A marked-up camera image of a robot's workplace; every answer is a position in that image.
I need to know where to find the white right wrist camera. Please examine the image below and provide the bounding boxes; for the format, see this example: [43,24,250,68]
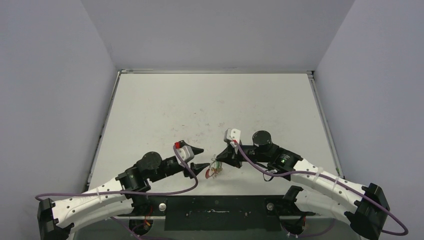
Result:
[223,128,241,144]

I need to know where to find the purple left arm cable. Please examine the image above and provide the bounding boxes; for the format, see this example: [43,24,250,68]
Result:
[34,145,200,202]

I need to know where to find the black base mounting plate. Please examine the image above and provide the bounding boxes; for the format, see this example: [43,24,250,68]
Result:
[124,195,314,235]

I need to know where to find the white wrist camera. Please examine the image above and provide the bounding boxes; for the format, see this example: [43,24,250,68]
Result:
[223,128,241,144]
[174,140,195,166]

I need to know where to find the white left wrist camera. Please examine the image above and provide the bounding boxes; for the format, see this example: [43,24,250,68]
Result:
[174,140,195,166]

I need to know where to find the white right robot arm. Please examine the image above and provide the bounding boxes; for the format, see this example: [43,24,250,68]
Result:
[216,128,390,240]

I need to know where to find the steel key organizer ring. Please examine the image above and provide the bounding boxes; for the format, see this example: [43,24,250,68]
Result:
[204,158,224,180]

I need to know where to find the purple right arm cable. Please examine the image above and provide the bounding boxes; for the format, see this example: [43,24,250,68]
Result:
[233,140,410,237]

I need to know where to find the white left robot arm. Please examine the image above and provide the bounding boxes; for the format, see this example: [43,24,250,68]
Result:
[35,140,209,240]

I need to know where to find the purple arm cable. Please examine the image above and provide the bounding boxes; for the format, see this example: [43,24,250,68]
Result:
[233,140,410,237]
[34,145,200,202]

